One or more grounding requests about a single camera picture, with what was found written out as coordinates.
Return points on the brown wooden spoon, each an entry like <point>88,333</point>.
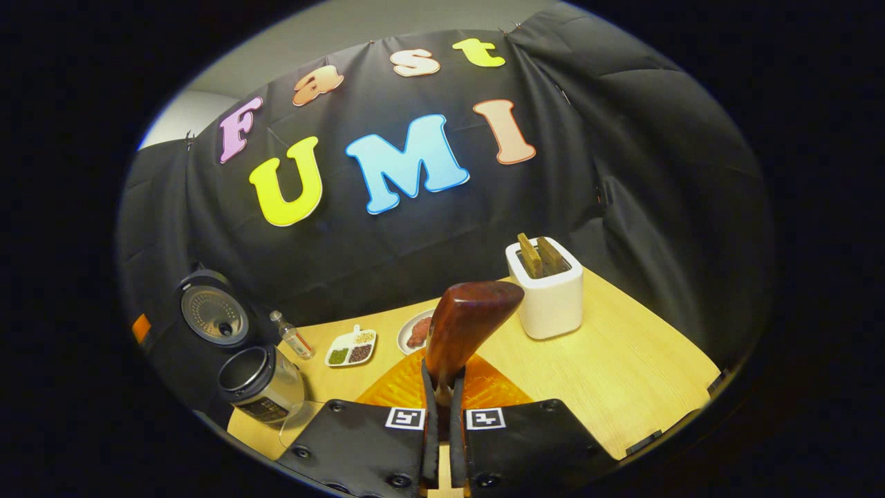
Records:
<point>467,325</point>

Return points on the dark grey rice cooker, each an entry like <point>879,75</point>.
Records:
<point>266,394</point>

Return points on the clear plastic rice container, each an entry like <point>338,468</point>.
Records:
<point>303,423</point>

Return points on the small clear bottle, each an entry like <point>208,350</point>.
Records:
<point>296,340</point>

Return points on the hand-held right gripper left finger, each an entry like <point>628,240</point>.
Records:
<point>359,449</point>

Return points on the round white plate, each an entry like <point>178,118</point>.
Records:
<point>404,335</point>

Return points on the brown toast slice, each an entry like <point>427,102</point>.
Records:
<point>551,254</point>
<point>530,257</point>

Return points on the black table edge clamp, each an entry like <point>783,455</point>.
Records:
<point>643,443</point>
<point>720,384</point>

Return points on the white toaster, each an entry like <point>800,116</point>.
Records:
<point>553,308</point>

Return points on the red meat piece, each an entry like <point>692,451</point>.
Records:
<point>418,333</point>

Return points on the white divided bean dish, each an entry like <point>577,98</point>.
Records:
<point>349,353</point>

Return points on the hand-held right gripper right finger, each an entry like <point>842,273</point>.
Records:
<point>532,449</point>

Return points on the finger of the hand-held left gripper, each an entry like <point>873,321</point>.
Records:
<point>141,328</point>

